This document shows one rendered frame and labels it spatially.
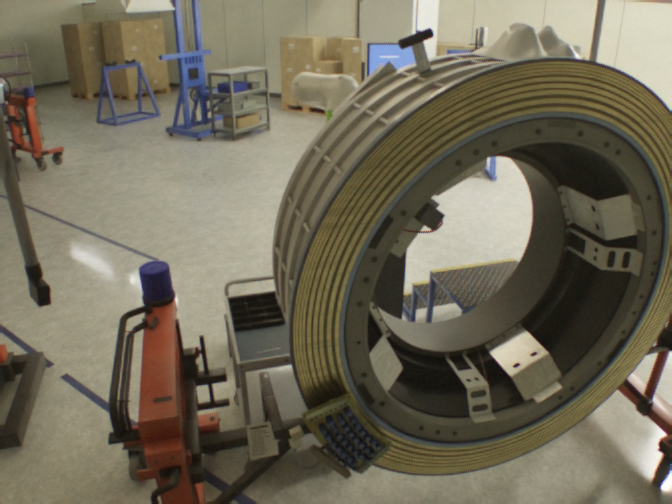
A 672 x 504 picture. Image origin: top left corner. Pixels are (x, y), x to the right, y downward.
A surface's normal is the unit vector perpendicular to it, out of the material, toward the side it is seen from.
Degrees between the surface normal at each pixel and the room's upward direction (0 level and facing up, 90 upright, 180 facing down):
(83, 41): 90
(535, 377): 61
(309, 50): 90
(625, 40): 90
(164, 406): 0
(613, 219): 104
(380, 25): 90
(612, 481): 0
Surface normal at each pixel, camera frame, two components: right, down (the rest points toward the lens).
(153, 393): 0.00, -0.90
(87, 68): 0.82, 0.25
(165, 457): 0.28, 0.42
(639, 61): -0.57, 0.36
